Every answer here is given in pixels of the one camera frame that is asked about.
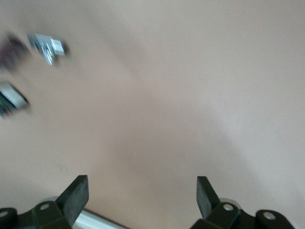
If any small silver metal fitting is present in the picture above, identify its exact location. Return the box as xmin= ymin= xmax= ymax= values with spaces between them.
xmin=25 ymin=32 xmax=71 ymax=67

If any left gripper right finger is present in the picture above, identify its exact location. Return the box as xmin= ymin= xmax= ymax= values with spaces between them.
xmin=190 ymin=176 xmax=295 ymax=229

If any white drawer cabinet shell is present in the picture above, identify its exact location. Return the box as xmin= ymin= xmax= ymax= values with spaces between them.
xmin=75 ymin=209 xmax=131 ymax=229

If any brown table mat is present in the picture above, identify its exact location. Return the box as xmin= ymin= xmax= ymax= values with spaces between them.
xmin=0 ymin=0 xmax=305 ymax=229

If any black white-capped push button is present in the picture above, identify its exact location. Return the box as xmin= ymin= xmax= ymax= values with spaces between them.
xmin=0 ymin=82 xmax=31 ymax=119

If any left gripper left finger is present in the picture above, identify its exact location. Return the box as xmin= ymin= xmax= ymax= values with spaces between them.
xmin=0 ymin=175 xmax=90 ymax=229

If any dark brown terminal block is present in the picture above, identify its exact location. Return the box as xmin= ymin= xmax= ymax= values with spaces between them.
xmin=0 ymin=33 xmax=28 ymax=72

